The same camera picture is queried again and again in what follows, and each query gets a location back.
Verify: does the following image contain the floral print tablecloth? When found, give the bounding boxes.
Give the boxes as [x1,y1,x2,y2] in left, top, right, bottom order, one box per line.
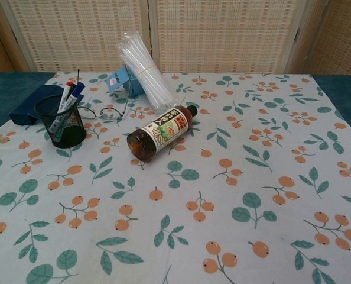
[0,72,351,284]

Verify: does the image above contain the pack of clear straws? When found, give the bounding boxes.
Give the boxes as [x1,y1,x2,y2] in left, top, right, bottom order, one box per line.
[118,33,179,109]

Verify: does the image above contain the woven folding screen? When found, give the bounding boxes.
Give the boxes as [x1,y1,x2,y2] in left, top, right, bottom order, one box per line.
[0,0,351,75]

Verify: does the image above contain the brown sauce bottle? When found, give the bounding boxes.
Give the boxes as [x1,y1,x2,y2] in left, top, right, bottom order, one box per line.
[126,105,198,162]

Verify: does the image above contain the thin wire-frame eyeglasses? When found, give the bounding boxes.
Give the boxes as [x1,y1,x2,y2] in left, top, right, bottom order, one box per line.
[74,68,134,121]

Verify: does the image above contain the blue cap marker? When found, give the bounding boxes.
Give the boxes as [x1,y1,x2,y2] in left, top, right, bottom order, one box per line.
[56,82,86,138]

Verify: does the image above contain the red cap marker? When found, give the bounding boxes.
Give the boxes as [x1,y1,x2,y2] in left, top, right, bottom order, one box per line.
[50,82,73,139]

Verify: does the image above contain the dark blue glasses case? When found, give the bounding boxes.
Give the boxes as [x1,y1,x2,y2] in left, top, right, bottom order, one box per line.
[9,84,85,126]

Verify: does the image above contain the light blue cardboard box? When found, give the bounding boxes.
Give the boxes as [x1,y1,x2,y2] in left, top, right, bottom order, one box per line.
[105,66,147,98]

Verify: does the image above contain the white marker with black cap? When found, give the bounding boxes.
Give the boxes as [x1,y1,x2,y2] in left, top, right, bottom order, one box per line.
[56,83,77,138]

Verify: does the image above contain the black mesh pen holder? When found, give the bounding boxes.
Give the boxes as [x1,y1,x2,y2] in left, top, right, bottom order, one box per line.
[35,93,88,148]

